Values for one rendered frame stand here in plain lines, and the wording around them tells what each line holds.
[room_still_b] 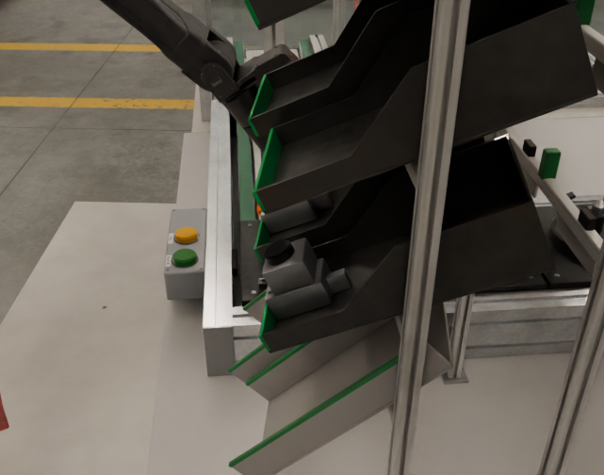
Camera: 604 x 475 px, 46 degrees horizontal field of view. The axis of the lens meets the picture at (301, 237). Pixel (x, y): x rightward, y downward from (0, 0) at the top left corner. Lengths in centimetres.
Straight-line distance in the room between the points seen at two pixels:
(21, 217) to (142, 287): 208
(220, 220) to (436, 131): 87
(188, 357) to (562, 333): 61
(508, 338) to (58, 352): 74
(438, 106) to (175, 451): 69
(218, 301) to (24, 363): 33
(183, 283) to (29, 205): 230
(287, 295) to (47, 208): 276
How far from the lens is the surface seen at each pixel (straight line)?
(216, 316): 113
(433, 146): 54
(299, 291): 71
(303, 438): 79
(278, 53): 104
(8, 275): 303
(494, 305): 117
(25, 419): 117
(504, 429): 112
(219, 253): 126
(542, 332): 122
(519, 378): 120
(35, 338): 130
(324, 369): 87
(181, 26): 102
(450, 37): 52
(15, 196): 358
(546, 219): 140
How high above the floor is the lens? 167
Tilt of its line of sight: 33 degrees down
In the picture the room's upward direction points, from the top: straight up
